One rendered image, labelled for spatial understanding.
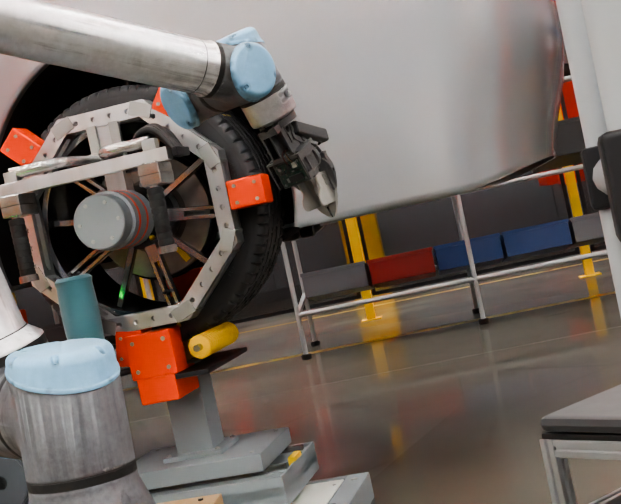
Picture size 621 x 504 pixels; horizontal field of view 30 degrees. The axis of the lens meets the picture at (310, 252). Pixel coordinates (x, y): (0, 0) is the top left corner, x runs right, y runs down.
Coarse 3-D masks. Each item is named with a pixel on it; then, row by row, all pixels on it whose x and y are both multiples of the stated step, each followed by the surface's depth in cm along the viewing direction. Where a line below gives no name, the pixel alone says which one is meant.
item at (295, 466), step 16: (288, 448) 301; (304, 448) 302; (272, 464) 300; (288, 464) 296; (304, 464) 295; (208, 480) 285; (224, 480) 283; (240, 480) 281; (256, 480) 275; (272, 480) 274; (288, 480) 278; (304, 480) 292; (160, 496) 280; (176, 496) 280; (192, 496) 279; (224, 496) 277; (240, 496) 276; (256, 496) 275; (272, 496) 274; (288, 496) 275
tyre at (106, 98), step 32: (96, 96) 283; (128, 96) 281; (224, 128) 277; (256, 160) 282; (256, 224) 277; (256, 256) 278; (224, 288) 280; (256, 288) 293; (192, 320) 282; (224, 320) 294
